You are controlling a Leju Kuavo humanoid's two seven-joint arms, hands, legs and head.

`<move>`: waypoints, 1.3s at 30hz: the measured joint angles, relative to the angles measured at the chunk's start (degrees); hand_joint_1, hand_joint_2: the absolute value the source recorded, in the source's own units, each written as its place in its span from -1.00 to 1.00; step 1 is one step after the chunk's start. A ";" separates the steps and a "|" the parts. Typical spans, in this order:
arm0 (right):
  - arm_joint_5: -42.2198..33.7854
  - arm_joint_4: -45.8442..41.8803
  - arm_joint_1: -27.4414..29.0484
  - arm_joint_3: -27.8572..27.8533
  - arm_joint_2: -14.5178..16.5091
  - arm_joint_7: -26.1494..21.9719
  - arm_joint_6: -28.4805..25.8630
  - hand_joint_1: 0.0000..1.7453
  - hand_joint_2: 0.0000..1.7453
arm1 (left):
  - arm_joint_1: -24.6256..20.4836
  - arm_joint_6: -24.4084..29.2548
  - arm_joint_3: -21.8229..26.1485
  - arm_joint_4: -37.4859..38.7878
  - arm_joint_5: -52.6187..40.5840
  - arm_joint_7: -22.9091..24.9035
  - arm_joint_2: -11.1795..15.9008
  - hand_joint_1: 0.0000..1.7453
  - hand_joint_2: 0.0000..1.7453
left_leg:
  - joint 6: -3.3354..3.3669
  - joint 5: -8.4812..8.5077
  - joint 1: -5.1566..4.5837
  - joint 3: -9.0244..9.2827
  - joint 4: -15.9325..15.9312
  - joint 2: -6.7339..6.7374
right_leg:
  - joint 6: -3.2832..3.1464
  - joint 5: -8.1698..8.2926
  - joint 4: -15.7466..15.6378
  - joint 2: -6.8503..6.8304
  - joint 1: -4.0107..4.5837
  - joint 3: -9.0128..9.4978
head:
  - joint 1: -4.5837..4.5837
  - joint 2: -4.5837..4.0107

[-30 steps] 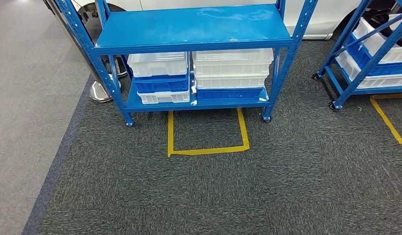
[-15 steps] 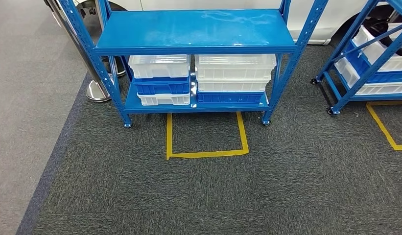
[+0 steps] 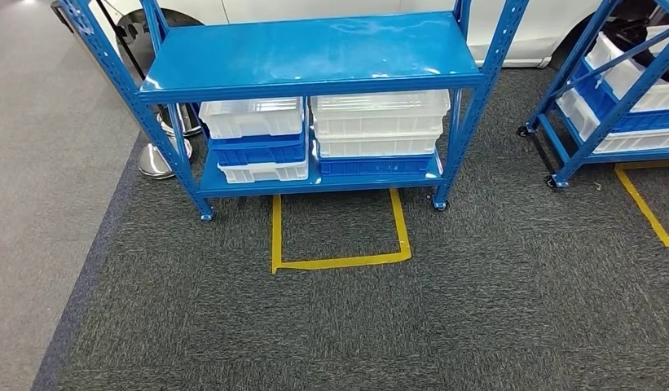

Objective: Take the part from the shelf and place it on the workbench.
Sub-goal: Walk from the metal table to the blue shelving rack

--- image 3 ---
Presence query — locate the blue metal shelf rack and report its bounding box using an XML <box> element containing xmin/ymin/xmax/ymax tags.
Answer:
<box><xmin>59</xmin><ymin>0</ymin><xmax>530</xmax><ymax>222</ymax></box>

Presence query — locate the black plastic part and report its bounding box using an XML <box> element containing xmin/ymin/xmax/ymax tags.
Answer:
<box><xmin>604</xmin><ymin>19</ymin><xmax>669</xmax><ymax>83</ymax></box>

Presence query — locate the large blue plastic tray bin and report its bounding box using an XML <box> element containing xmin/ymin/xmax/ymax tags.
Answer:
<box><xmin>316</xmin><ymin>153</ymin><xmax>435</xmax><ymax>178</ymax></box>

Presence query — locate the large white plastic tray bin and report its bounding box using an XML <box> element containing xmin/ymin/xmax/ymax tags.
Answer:
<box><xmin>310</xmin><ymin>90</ymin><xmax>452</xmax><ymax>138</ymax></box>
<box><xmin>315</xmin><ymin>132</ymin><xmax>440</xmax><ymax>159</ymax></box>

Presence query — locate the white car with red stripe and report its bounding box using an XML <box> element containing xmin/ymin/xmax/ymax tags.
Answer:
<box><xmin>88</xmin><ymin>0</ymin><xmax>605</xmax><ymax>68</ymax></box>

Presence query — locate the blue wheeled bin rack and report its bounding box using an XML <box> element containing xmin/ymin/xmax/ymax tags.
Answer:
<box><xmin>517</xmin><ymin>0</ymin><xmax>669</xmax><ymax>190</ymax></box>

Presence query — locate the small white parts bin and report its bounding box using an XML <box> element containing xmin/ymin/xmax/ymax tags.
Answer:
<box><xmin>584</xmin><ymin>31</ymin><xmax>669</xmax><ymax>112</ymax></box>
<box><xmin>555</xmin><ymin>87</ymin><xmax>669</xmax><ymax>156</ymax></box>
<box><xmin>645</xmin><ymin>24</ymin><xmax>669</xmax><ymax>58</ymax></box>

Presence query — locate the black pole floor stand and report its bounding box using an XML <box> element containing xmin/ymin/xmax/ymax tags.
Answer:
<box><xmin>94</xmin><ymin>0</ymin><xmax>147</xmax><ymax>81</ymax></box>

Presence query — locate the small blue parts bin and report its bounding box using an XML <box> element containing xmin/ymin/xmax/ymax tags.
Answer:
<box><xmin>574</xmin><ymin>60</ymin><xmax>669</xmax><ymax>134</ymax></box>

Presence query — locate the grey metal post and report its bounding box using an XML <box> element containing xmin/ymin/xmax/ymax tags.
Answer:
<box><xmin>158</xmin><ymin>103</ymin><xmax>204</xmax><ymax>138</ymax></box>

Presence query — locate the chrome stanchion post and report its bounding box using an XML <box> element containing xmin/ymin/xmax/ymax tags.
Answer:
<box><xmin>139</xmin><ymin>134</ymin><xmax>194</xmax><ymax>180</ymax></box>

